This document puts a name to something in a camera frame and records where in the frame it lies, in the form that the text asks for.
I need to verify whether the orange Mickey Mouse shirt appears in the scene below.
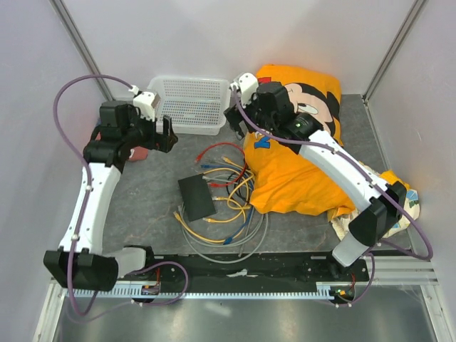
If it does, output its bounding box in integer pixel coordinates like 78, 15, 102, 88
244, 64, 408, 217

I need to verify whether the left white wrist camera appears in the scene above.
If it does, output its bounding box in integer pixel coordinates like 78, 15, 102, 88
128, 85, 161, 122

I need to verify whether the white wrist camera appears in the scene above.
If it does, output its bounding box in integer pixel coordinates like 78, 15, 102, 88
229, 73, 259, 108
128, 85, 161, 122

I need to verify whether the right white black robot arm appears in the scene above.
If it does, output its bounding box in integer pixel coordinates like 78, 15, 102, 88
225, 73, 407, 281

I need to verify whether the folded red shirt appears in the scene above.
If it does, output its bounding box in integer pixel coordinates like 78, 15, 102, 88
128, 147, 148, 162

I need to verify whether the blue ethernet cable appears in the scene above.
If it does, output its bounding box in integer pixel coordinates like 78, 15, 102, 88
201, 163, 256, 246

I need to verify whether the black cable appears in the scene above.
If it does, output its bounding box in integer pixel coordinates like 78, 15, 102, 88
226, 170, 254, 209

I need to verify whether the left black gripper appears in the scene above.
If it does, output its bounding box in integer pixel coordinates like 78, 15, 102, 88
123, 105, 177, 153

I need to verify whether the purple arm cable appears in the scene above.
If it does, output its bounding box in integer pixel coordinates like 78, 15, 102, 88
52, 74, 190, 324
229, 83, 434, 308

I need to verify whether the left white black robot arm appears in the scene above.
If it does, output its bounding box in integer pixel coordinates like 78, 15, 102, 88
43, 96, 178, 291

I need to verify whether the grey slotted cable duct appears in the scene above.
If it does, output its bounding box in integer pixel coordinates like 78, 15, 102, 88
66, 281, 339, 299

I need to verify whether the white plastic basket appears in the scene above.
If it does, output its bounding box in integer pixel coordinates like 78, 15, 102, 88
147, 76, 231, 136

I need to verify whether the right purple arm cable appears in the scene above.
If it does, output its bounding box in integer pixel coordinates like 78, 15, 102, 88
229, 83, 434, 308

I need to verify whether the cream patterned cloth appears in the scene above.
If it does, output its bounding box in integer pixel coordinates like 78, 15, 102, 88
329, 188, 421, 243

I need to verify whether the black network switch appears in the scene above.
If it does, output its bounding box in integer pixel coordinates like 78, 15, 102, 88
177, 174, 217, 222

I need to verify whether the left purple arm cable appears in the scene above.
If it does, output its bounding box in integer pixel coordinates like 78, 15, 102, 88
52, 74, 190, 324

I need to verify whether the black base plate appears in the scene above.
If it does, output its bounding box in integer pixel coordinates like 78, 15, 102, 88
117, 253, 368, 284

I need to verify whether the grey ethernet cable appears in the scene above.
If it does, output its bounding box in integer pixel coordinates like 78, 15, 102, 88
177, 173, 269, 264

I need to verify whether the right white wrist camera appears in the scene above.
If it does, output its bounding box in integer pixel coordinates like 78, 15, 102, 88
229, 73, 259, 108

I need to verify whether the red ethernet cable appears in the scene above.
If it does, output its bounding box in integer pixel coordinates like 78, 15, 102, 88
195, 142, 254, 188

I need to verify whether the yellow ethernet cable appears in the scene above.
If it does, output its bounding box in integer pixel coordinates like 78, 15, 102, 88
172, 209, 250, 245
204, 156, 256, 224

